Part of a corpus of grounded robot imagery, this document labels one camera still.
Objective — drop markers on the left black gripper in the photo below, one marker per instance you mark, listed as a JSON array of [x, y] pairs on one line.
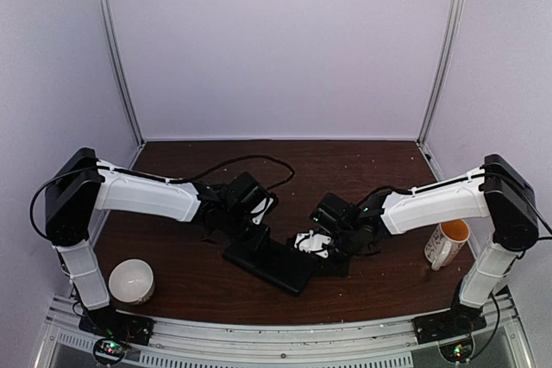
[[258, 242]]

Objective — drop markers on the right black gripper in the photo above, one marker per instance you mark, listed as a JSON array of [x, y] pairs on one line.
[[329, 269]]

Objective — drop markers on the black zip tool case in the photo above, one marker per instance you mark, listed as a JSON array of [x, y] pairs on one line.
[[274, 263]]

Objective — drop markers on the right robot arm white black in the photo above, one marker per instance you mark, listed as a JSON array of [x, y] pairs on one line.
[[494, 190]]

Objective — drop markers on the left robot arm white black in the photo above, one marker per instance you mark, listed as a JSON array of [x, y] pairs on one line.
[[86, 183]]

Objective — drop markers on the white mug yellow inside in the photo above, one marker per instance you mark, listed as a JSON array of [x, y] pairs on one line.
[[445, 242]]

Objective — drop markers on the white ceramic bowl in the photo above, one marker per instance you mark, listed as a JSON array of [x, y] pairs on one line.
[[132, 282]]

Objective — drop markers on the right circuit board with leds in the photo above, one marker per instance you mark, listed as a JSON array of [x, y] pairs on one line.
[[457, 351]]

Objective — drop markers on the circuit board with leds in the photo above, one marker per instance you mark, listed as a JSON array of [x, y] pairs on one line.
[[457, 351], [109, 352]]

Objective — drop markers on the left circuit board with leds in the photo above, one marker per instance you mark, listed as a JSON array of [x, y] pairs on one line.
[[109, 352]]

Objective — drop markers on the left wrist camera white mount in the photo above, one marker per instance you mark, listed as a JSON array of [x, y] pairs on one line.
[[263, 208]]

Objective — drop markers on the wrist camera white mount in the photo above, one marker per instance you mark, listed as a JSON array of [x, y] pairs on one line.
[[312, 243], [263, 208]]

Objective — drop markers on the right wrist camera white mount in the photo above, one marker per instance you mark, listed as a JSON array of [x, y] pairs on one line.
[[312, 243]]

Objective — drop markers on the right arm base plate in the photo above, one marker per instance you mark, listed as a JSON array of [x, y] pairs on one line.
[[448, 325]]

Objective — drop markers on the aluminium front rail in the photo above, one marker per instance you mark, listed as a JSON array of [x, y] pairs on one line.
[[390, 342]]

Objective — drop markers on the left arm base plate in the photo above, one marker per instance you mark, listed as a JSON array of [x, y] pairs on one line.
[[116, 325]]

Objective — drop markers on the right aluminium frame post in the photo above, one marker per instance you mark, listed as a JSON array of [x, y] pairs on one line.
[[451, 30]]

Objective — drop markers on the aluminium frame post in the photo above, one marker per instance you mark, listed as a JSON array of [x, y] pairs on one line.
[[451, 30], [118, 71]]

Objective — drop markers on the left aluminium frame post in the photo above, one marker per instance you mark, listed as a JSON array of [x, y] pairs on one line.
[[118, 71]]

